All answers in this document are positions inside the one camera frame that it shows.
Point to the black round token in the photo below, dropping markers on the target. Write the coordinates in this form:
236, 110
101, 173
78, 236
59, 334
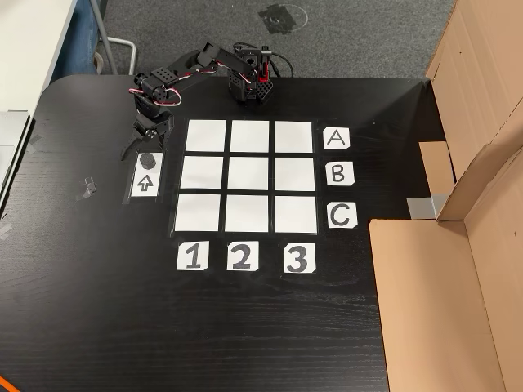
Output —
148, 160

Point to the white paper grid square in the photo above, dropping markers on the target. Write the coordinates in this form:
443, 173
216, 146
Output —
202, 172
248, 173
206, 134
295, 174
296, 215
293, 136
250, 136
247, 213
198, 212

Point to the white arrow paper sheet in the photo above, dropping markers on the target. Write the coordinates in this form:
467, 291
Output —
146, 183

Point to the grey tape piece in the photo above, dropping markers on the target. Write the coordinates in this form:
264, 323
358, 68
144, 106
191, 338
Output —
86, 190
35, 142
5, 231

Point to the white metal table leg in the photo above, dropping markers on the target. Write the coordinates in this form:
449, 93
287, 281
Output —
107, 41

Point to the red black clamp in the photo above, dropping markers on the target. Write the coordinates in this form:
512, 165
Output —
265, 69

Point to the silver laptop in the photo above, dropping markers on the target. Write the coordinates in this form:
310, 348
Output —
10, 151

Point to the paper sheet number 1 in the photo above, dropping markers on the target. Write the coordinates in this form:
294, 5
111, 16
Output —
192, 255

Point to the white desk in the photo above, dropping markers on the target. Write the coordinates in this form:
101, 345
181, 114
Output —
28, 49

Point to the paper sheet number 2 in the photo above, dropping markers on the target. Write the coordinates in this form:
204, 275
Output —
243, 255

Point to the black floor tape patch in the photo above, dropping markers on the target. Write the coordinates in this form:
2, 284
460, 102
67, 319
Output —
280, 19

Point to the paper sheet letter A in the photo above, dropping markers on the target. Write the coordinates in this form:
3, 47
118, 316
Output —
336, 138

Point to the paper sheet letter B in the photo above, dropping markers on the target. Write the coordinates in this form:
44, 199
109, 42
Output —
340, 173

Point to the paper sheet number 3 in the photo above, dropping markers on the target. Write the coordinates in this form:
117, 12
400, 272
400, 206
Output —
300, 258

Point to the paper sheet letter C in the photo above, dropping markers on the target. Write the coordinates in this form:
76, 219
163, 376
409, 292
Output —
342, 215

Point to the brown cardboard panel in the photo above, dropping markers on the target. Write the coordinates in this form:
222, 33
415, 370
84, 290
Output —
478, 81
429, 306

